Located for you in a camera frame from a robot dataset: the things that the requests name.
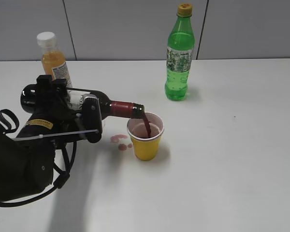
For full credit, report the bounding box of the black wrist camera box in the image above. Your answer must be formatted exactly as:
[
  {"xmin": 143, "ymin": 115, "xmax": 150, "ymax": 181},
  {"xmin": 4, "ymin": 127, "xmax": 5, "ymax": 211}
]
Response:
[{"xmin": 82, "ymin": 94, "xmax": 102, "ymax": 143}]

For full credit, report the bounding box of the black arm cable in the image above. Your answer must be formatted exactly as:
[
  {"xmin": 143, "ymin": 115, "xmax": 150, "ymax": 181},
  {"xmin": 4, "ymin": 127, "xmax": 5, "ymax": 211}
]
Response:
[{"xmin": 0, "ymin": 109, "xmax": 78, "ymax": 208}]

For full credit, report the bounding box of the dark red wine bottle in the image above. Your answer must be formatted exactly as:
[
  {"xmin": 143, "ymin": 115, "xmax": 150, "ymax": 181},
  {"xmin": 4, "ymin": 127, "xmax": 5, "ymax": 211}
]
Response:
[{"xmin": 20, "ymin": 84, "xmax": 145, "ymax": 119}]

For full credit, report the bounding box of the green soda bottle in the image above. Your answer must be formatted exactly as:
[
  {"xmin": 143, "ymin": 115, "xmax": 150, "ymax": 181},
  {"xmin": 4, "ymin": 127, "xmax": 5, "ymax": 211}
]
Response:
[{"xmin": 164, "ymin": 3, "xmax": 195, "ymax": 101}]

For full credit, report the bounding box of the orange juice bottle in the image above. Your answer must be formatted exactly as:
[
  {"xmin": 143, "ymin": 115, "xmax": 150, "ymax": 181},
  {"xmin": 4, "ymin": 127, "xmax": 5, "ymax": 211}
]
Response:
[{"xmin": 37, "ymin": 31, "xmax": 73, "ymax": 87}]

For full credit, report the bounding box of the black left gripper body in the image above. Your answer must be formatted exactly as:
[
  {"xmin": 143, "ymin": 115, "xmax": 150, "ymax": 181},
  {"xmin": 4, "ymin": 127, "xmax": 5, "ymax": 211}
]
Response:
[{"xmin": 26, "ymin": 96, "xmax": 87, "ymax": 145}]

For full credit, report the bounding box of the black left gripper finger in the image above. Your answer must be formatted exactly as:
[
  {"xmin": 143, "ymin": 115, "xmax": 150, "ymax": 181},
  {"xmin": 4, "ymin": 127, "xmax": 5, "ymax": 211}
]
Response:
[
  {"xmin": 36, "ymin": 75, "xmax": 53, "ymax": 106},
  {"xmin": 53, "ymin": 79, "xmax": 68, "ymax": 106}
]

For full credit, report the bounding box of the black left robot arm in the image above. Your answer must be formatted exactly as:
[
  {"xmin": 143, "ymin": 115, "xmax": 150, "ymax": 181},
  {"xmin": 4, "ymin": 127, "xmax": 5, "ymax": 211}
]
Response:
[{"xmin": 0, "ymin": 75, "xmax": 85, "ymax": 207}]

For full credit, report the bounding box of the yellow paper cup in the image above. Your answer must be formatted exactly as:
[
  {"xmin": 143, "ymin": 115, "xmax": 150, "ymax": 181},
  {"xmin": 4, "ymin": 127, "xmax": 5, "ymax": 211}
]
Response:
[{"xmin": 127, "ymin": 113, "xmax": 164, "ymax": 161}]

